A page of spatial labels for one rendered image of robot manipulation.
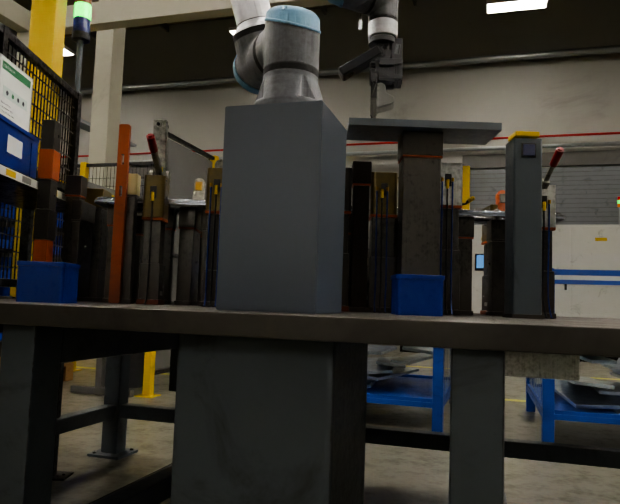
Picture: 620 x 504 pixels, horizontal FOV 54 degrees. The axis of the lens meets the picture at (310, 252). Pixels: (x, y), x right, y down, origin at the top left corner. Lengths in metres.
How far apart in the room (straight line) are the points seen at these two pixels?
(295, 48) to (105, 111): 8.37
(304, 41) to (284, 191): 0.32
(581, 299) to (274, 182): 8.69
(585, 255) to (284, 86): 8.68
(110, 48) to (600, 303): 8.07
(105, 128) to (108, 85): 0.65
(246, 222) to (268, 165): 0.12
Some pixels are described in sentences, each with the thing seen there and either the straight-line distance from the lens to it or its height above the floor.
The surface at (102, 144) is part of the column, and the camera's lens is 9.46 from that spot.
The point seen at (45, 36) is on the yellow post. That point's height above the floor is 1.70.
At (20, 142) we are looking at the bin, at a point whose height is 1.12.
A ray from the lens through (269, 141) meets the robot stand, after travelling 1.18.
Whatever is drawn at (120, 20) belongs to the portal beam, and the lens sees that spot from 6.31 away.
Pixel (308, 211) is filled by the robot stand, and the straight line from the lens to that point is 1.12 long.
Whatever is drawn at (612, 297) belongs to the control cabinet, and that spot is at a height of 0.94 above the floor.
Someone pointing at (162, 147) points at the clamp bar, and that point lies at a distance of 1.76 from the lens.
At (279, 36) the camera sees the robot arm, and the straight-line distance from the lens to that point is 1.29.
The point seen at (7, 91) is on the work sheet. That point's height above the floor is 1.35.
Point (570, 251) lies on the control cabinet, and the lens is 9.71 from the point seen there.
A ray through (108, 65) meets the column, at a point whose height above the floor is 4.10.
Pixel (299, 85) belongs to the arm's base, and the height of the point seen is 1.15.
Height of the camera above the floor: 0.72
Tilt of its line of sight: 5 degrees up
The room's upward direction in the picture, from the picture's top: 2 degrees clockwise
